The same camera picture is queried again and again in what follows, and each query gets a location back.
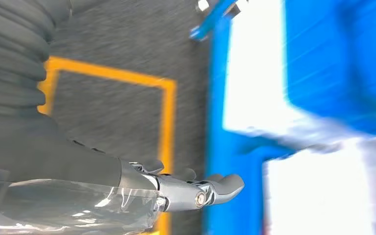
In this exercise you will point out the white plastic crate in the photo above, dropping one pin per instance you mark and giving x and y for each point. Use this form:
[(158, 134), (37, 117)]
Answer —
[(255, 65), (320, 194)]

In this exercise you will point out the blue metal shelf rack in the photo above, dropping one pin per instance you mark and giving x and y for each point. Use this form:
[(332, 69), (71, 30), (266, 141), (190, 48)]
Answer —
[(217, 97)]

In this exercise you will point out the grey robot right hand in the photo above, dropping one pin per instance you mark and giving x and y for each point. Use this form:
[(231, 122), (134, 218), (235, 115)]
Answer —
[(45, 155)]

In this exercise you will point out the yellow floor tape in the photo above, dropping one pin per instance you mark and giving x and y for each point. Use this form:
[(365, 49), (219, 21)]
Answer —
[(168, 129)]

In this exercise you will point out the blue plastic crate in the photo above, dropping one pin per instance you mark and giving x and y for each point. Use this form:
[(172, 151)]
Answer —
[(336, 65)]

